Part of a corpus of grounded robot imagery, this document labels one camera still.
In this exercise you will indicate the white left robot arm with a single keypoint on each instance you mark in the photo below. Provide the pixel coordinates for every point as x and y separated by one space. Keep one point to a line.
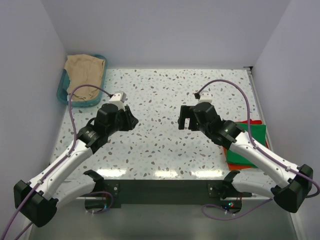
35 198

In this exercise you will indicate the teal plastic basket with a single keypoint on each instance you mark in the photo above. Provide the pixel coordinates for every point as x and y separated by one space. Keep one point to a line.
63 96

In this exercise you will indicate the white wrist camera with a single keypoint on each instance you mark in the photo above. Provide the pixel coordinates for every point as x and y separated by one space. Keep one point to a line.
203 97
118 99

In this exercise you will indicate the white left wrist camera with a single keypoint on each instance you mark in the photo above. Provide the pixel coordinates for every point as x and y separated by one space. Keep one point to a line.
118 99

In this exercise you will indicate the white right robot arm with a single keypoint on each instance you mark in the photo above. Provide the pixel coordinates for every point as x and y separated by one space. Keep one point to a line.
286 183

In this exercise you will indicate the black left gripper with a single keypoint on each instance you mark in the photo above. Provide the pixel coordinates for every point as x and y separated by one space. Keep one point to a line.
130 122

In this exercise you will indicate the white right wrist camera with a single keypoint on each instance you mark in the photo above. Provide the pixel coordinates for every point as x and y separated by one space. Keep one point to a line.
203 97

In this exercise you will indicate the orange folded t shirt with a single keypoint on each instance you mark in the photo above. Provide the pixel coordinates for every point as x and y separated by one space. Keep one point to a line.
237 162

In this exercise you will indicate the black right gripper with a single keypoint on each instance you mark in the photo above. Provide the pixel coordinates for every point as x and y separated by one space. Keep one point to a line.
186 112

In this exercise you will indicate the beige t shirt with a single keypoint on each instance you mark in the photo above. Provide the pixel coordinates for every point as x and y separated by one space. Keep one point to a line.
87 70

